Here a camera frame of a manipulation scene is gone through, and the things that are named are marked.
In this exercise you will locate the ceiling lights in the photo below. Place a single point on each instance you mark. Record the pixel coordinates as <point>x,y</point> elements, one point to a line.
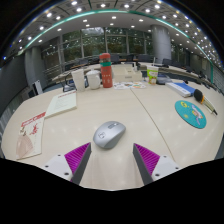
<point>113,17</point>

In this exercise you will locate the dark office chairs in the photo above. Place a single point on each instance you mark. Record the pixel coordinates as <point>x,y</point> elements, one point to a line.
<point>166,62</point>

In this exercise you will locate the white cardboard box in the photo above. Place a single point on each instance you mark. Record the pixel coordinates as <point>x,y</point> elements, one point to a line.
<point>125,74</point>

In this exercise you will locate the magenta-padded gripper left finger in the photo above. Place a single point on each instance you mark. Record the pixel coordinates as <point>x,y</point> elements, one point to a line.
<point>77,157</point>

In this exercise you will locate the paper cup with green print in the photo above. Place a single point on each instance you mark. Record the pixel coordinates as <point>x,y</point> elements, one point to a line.
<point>152,75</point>

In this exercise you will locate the long curved conference desk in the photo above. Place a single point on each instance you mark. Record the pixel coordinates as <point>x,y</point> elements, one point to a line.
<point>181,73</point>

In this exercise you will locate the blue and white book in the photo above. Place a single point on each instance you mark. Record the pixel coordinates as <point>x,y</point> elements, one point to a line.
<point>181,89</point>

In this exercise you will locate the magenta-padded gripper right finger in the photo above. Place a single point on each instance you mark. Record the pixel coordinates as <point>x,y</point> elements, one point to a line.
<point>146,158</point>

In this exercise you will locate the colourful sticker sheet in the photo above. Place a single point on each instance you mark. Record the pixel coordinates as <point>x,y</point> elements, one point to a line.
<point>130,85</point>

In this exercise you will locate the white lidded mug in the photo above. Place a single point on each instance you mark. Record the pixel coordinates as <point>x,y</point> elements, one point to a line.
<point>93,80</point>

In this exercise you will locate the red bottle with green band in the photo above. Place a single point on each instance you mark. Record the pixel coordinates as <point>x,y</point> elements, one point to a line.
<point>106,71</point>

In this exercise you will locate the white standing board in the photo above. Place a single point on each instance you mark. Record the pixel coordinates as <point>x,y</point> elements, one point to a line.
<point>37,87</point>

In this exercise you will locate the black desk microphone console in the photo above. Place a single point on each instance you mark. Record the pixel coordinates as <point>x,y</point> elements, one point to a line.
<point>164,79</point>
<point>68,88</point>

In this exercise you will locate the silver computer mouse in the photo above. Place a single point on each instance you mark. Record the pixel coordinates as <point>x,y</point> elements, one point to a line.
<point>108,135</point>

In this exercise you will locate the white document with red heading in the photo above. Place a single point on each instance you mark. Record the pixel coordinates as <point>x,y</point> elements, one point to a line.
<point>61,104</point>

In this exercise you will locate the red and white leaflet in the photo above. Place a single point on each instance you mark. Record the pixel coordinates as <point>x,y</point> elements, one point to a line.
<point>31,136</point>

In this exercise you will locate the round teal mouse pad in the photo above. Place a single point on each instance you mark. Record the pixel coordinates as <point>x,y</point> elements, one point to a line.
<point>190,115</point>

